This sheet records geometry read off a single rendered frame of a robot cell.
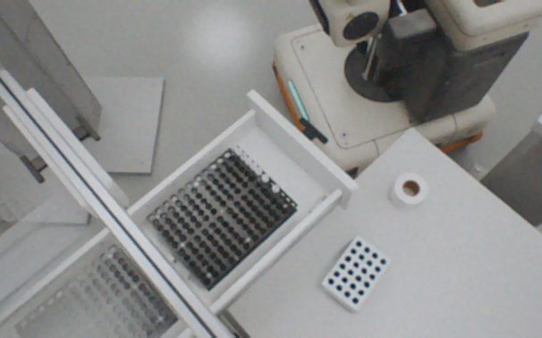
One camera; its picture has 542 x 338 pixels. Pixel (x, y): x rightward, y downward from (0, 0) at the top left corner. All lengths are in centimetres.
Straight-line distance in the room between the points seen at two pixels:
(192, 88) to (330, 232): 125
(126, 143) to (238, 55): 64
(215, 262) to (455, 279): 48
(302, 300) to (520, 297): 43
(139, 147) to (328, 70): 81
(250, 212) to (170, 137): 117
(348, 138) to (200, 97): 73
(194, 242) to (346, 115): 96
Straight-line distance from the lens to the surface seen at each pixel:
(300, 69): 176
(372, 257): 99
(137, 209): 90
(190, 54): 220
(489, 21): 131
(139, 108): 205
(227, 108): 201
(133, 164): 193
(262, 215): 85
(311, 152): 87
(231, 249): 87
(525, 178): 149
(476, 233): 106
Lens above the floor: 171
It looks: 67 degrees down
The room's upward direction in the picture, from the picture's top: 4 degrees counter-clockwise
